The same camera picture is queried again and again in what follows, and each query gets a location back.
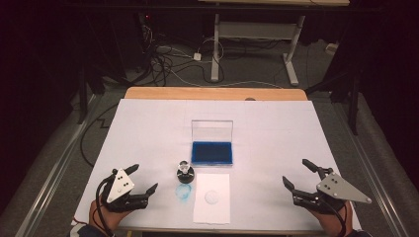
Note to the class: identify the large white table cover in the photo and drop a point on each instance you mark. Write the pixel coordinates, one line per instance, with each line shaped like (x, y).
(263, 131)

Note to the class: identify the white paper sheet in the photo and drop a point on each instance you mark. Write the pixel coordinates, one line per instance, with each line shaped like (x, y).
(212, 214)

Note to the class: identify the black metal stand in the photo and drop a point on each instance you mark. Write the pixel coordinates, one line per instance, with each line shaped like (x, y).
(83, 105)
(354, 108)

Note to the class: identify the small white power adapter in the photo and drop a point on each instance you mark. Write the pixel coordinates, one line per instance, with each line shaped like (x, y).
(197, 56)

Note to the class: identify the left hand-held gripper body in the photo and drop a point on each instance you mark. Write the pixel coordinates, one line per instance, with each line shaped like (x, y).
(120, 186)

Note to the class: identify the blue ink pad case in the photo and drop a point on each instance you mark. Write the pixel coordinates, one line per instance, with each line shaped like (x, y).
(211, 153)

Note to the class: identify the person's left hand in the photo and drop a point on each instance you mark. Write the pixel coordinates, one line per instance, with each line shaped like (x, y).
(110, 221)

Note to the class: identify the wooden table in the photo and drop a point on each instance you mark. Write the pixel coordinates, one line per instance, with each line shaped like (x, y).
(214, 93)

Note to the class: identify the black round stamp cap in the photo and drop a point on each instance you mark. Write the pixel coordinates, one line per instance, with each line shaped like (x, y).
(184, 179)

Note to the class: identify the aluminium floor rail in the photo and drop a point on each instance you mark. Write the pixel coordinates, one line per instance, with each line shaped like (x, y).
(372, 174)
(49, 187)

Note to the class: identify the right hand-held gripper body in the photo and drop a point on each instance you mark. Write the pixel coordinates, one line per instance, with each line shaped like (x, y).
(339, 189)

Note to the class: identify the grey table grommet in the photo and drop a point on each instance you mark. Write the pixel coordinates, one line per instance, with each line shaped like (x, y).
(250, 98)

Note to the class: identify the white metal desk frame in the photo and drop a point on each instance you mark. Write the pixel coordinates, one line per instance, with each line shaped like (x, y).
(257, 30)

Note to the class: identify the round stamp with clear knob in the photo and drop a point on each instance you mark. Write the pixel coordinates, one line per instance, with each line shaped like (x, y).
(184, 171)

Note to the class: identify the person's right hand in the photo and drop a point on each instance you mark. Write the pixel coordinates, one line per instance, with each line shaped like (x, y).
(331, 222)

